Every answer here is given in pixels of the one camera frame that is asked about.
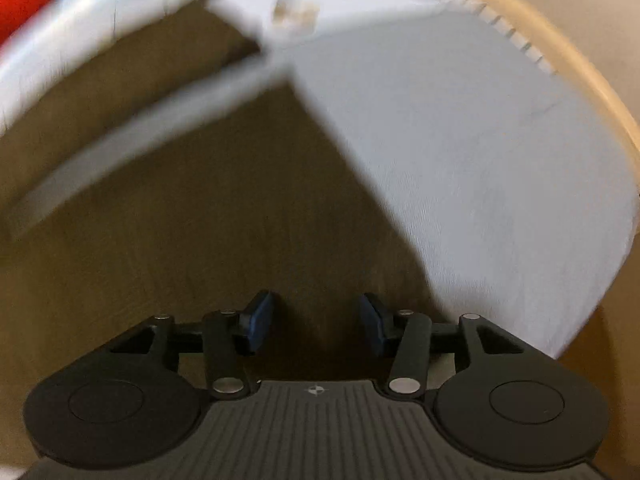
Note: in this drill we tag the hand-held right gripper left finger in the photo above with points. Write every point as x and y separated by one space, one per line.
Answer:
261 321

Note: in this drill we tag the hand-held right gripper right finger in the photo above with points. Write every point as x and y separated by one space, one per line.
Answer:
372 322

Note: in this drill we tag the white printed bed sheet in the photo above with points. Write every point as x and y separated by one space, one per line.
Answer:
450 135

